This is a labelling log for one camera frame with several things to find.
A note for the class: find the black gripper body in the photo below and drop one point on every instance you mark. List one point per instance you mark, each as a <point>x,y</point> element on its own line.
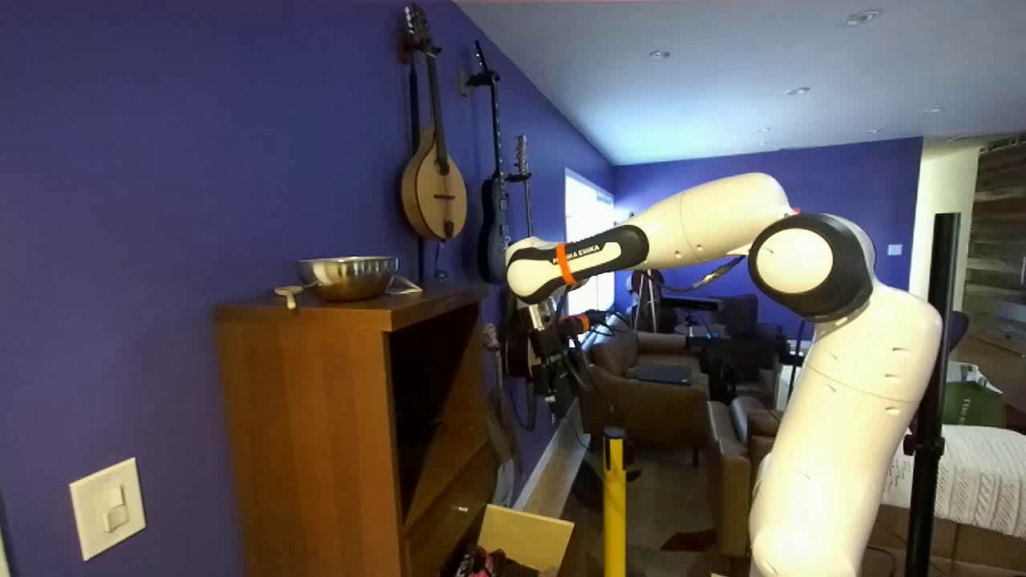
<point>557,355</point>

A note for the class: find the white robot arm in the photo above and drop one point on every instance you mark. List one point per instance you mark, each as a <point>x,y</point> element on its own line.
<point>844,426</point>

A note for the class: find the brown wooden shelf unit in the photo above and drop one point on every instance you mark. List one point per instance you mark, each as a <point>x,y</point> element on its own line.
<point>321,426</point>

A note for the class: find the brown sofa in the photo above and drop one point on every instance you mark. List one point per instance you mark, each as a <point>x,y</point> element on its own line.
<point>644,394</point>

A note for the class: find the white panel door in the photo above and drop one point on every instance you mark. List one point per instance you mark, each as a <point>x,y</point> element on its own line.
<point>584,210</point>

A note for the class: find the dark electric guitar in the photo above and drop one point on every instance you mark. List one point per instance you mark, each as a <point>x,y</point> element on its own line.
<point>491,212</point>

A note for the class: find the yellow pole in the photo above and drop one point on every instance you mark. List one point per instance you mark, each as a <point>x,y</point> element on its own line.
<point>613,500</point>

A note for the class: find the flat white item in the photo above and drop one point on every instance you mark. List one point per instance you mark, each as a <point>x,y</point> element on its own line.
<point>407,287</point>

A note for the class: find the tan mandolin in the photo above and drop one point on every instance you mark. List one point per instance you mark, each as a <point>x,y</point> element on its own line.
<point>434,187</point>

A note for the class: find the brown armchair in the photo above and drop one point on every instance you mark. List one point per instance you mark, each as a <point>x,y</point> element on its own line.
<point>739,459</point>

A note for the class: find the shiny metal bowl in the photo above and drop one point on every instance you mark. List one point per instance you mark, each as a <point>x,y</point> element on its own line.
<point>349,276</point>

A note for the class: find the small white knob object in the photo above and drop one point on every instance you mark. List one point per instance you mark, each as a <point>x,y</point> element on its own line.
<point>290,294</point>

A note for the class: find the white bed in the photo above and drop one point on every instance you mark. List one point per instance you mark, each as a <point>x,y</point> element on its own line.
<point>982,476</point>

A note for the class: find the small wall thermostat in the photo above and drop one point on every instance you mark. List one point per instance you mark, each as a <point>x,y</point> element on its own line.
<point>893,247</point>

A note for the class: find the black camera stand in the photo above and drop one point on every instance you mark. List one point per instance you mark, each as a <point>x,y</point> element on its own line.
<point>928,426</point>

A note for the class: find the cream light switch plate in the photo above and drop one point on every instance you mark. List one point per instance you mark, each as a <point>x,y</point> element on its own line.
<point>107,508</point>

